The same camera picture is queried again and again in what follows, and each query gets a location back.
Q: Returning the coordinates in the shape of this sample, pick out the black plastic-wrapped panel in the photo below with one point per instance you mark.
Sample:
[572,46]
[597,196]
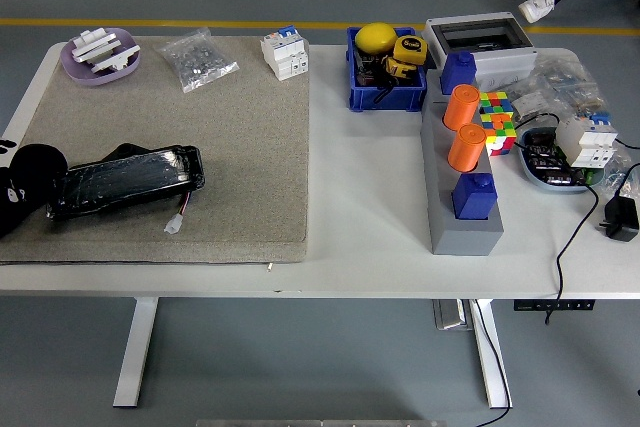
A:
[125,182]

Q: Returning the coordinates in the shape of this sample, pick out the black rag with white print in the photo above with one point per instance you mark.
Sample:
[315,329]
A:
[30,172]

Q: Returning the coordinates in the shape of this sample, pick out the black table control panel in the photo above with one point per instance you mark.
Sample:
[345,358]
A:
[530,305]

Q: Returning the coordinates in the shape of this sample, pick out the grey-brown felt mat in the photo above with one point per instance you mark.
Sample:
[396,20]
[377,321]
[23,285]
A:
[225,147]

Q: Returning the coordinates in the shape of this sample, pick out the blue plastic bin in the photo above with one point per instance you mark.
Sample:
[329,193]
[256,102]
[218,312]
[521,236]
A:
[385,99]

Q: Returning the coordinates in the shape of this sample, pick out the white circuit breaker blue levers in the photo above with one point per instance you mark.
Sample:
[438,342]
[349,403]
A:
[585,144]
[282,54]

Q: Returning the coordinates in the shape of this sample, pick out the small yellow black tool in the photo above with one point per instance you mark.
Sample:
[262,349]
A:
[399,68]

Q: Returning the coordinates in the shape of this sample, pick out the orange cylinder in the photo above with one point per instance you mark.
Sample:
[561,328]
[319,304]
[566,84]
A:
[465,149]
[460,109]

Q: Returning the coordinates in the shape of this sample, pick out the blue block with knob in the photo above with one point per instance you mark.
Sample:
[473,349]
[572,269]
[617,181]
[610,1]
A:
[457,74]
[472,199]

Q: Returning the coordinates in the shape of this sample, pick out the grey shape sorter base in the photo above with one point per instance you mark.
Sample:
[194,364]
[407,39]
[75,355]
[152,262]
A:
[465,239]

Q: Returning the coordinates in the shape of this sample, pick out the yellow round object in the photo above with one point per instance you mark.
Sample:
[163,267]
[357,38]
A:
[375,37]

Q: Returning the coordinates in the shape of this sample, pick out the yellow black tape measure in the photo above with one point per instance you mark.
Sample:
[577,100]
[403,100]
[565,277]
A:
[412,49]

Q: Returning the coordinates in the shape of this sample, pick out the clear bag of screws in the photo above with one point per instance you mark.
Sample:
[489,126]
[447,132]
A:
[197,62]

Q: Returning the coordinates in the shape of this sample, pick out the grey metal box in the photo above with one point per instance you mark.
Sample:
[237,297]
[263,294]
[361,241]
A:
[452,314]

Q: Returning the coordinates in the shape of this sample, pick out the colourful puzzle cube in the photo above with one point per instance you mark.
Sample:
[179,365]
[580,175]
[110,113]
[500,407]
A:
[500,139]

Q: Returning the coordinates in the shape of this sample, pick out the light blue tray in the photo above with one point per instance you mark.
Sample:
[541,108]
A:
[530,177]

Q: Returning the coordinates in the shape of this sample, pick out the black electronic modules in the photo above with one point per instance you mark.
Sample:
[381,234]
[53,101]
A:
[545,157]

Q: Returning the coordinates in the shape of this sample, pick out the white table leg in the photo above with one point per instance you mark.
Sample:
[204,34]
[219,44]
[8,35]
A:
[485,347]
[135,362]

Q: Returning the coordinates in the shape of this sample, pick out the white plastic piece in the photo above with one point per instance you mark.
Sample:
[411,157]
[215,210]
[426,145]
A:
[117,61]
[95,44]

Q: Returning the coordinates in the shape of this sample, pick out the purple plastic tray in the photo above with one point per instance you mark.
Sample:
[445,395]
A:
[87,78]

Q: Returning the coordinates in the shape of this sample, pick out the clear bags of parts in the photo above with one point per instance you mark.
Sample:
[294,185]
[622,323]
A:
[560,77]

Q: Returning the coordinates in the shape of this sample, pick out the clear plastic bag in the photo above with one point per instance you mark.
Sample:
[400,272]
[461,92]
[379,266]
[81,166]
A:
[622,167]

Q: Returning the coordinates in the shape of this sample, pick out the black power adapter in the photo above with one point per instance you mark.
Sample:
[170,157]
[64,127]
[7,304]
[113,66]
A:
[622,219]

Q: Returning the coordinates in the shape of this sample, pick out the grey electrical enclosure box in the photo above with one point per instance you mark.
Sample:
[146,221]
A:
[505,64]

